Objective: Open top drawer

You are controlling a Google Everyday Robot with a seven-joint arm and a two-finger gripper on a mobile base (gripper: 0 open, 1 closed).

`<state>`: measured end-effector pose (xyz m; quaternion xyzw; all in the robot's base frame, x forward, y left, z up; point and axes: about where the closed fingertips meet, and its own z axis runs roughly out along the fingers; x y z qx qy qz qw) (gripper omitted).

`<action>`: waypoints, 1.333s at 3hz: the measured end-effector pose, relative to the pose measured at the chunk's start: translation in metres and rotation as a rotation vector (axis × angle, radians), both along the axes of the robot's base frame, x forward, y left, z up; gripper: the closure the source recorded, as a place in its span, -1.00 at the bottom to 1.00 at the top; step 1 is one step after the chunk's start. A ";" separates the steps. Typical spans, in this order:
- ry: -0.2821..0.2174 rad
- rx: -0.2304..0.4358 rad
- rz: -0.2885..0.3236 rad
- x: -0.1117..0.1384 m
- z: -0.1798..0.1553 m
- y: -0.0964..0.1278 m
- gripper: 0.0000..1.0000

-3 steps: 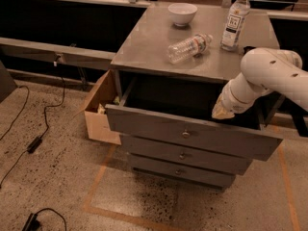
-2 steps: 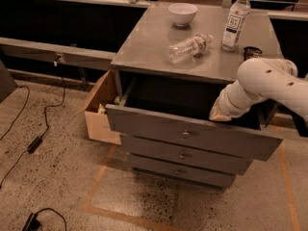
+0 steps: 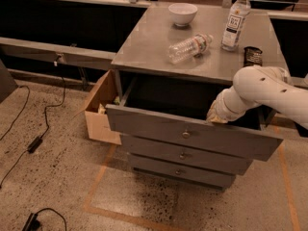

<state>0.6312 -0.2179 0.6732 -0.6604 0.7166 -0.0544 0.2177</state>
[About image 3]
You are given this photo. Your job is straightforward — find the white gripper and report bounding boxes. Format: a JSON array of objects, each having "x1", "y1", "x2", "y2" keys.
[{"x1": 206, "y1": 89, "x2": 247, "y2": 124}]

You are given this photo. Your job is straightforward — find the grey top drawer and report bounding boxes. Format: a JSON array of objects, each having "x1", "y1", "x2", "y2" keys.
[{"x1": 107, "y1": 75, "x2": 283, "y2": 161}]

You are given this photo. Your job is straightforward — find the grey drawer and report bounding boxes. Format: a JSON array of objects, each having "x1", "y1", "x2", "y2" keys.
[
  {"x1": 107, "y1": 75, "x2": 283, "y2": 161},
  {"x1": 128, "y1": 154, "x2": 236, "y2": 188},
  {"x1": 121, "y1": 136, "x2": 252, "y2": 175}
]

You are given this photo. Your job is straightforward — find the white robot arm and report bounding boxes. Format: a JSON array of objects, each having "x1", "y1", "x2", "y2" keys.
[{"x1": 206, "y1": 65, "x2": 308, "y2": 129}]

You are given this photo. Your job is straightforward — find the grey middle drawer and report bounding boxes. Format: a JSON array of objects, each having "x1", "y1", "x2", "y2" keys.
[{"x1": 121, "y1": 136, "x2": 252, "y2": 175}]

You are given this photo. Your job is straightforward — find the grey drawer cabinet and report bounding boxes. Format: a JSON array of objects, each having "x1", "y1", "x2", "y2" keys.
[{"x1": 111, "y1": 2, "x2": 290, "y2": 191}]

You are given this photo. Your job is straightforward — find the grey bottom drawer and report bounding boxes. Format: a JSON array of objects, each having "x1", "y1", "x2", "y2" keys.
[{"x1": 128, "y1": 154, "x2": 236, "y2": 188}]

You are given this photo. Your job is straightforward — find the lying clear water bottle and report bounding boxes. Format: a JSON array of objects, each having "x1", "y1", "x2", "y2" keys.
[{"x1": 168, "y1": 34, "x2": 214, "y2": 64}]

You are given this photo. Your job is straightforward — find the black snack packet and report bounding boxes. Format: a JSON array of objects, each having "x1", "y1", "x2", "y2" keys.
[{"x1": 244, "y1": 46, "x2": 263, "y2": 66}]

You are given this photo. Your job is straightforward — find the white ceramic bowl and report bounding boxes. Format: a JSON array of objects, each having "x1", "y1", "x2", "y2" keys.
[{"x1": 168, "y1": 3, "x2": 198, "y2": 26}]

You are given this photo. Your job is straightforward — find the upright clear drink bottle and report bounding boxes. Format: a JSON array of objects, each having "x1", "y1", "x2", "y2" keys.
[{"x1": 221, "y1": 0, "x2": 251, "y2": 51}]

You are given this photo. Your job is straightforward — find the cardboard box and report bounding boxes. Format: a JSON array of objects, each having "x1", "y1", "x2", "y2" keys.
[{"x1": 74, "y1": 70, "x2": 121, "y2": 145}]

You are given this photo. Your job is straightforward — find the grey metal rail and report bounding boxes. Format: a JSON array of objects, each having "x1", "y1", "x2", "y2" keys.
[{"x1": 0, "y1": 38, "x2": 116, "y2": 70}]

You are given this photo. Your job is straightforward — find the black power adapter cable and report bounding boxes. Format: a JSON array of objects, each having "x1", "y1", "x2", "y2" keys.
[{"x1": 0, "y1": 55, "x2": 67, "y2": 190}]

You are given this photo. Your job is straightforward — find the black floor plug cable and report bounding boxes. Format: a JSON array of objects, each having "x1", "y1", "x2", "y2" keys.
[{"x1": 21, "y1": 207, "x2": 68, "y2": 231}]

